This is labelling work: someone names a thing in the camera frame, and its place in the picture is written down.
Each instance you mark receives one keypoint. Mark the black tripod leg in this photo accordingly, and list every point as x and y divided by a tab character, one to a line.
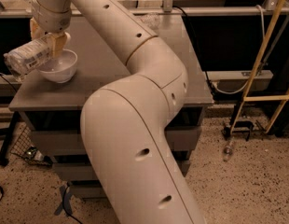
7	134

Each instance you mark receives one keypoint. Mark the grey drawer cabinet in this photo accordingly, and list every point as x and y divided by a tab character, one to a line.
98	66

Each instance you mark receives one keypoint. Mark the grey drawer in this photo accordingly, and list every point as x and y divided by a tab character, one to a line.
57	143
81	171
87	190

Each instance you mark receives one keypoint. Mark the bottom grey drawer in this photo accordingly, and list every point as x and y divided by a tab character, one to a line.
87	190

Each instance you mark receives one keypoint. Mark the white bowl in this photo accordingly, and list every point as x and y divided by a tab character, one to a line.
60	69

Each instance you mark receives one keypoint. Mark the middle grey drawer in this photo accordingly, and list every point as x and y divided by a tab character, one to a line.
81	171

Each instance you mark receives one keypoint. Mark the wire mesh basket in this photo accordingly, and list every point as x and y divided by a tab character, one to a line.
25	149

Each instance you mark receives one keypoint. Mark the top grey drawer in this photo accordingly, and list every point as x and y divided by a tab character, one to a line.
57	143

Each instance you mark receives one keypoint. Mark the clear plastic bottle on table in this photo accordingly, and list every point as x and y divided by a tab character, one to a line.
152	20

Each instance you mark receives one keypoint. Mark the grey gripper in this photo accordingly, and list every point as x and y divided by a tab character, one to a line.
52	20

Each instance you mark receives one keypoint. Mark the bottle lying on floor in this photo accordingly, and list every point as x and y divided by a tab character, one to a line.
228	150

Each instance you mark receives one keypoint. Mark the yellow wooden frame stand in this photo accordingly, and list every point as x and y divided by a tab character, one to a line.
260	60

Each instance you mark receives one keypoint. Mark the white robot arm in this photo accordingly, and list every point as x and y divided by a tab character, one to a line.
122	123

